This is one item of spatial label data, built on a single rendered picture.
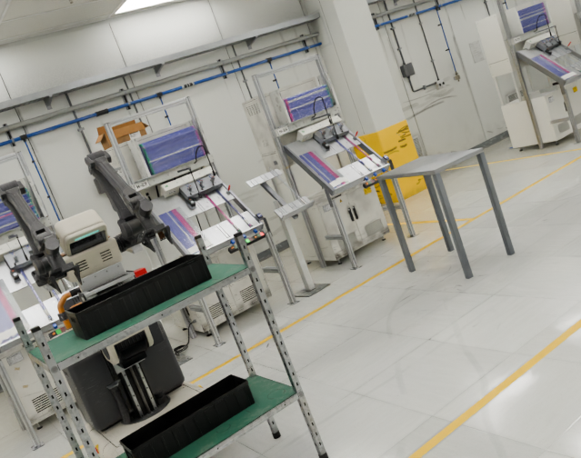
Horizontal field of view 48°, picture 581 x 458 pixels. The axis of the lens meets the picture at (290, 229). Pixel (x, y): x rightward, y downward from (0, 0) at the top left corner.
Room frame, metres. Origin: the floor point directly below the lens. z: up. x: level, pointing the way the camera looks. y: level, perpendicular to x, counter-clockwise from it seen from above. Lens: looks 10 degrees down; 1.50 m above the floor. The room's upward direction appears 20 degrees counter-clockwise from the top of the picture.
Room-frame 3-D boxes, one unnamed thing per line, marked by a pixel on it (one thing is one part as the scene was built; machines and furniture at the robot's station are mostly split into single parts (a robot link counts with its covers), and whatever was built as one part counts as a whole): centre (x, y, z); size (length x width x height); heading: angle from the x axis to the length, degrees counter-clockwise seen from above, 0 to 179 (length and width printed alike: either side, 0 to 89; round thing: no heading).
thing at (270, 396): (2.65, 0.70, 0.55); 0.91 x 0.46 x 1.10; 120
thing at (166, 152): (5.48, 0.70, 1.52); 0.51 x 0.13 x 0.27; 120
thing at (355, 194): (6.14, -0.55, 0.65); 1.01 x 0.73 x 1.29; 30
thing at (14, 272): (4.69, 1.96, 0.66); 1.01 x 0.73 x 1.31; 30
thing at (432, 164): (4.67, -1.11, 0.40); 0.70 x 0.45 x 0.80; 23
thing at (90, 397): (3.39, 1.11, 0.59); 0.55 x 0.34 x 0.83; 120
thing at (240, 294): (5.56, 0.81, 0.31); 0.70 x 0.65 x 0.62; 120
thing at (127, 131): (5.69, 0.94, 1.82); 0.68 x 0.30 x 0.20; 120
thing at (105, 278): (3.06, 0.92, 0.99); 0.28 x 0.16 x 0.22; 120
